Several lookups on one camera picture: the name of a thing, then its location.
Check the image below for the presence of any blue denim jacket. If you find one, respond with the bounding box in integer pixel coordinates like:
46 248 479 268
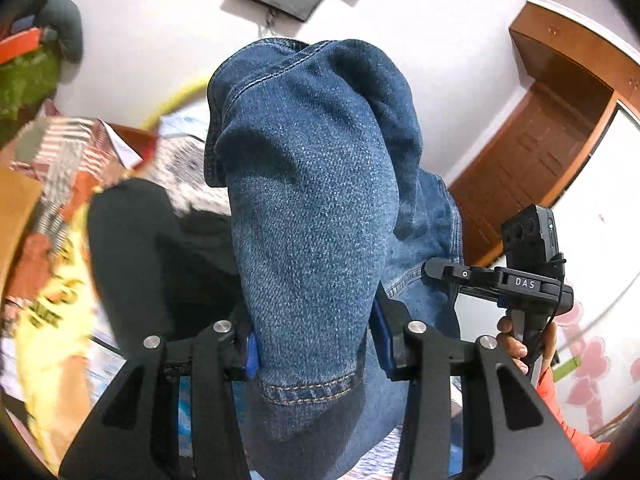
204 38 462 479

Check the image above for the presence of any person's right hand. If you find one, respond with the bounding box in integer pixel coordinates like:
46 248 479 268
496 314 559 376

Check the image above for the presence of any yellow printed cloth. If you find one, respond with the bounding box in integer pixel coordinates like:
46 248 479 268
14 205 98 474

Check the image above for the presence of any black folded garment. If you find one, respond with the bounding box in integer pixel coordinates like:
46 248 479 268
87 179 243 358

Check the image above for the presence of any wooden door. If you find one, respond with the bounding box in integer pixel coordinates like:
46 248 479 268
447 79 622 269

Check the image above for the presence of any striped cloth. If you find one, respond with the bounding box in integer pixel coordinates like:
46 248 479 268
3 116 143 245

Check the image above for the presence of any blue patchwork bedspread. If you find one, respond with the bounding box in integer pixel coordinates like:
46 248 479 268
0 109 467 480

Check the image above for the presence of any orange box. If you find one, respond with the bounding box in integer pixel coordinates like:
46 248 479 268
0 27 41 64

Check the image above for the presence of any grey plush cushion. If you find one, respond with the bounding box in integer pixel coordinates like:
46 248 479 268
34 0 84 64

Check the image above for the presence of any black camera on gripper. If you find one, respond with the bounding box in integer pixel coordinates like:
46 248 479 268
501 204 560 275

